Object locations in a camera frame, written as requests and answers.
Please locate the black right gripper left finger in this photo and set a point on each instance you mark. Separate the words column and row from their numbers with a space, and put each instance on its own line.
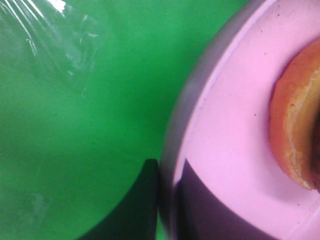
column 135, row 217

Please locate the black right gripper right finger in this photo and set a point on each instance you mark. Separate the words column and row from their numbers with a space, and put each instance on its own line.
column 200, row 215

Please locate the pink round plate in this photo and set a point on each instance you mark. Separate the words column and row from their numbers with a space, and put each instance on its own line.
column 220, row 122

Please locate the burger with lettuce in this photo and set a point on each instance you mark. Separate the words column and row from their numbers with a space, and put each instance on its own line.
column 294, row 114

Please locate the clear plastic film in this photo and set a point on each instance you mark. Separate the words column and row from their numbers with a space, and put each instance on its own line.
column 49, row 40

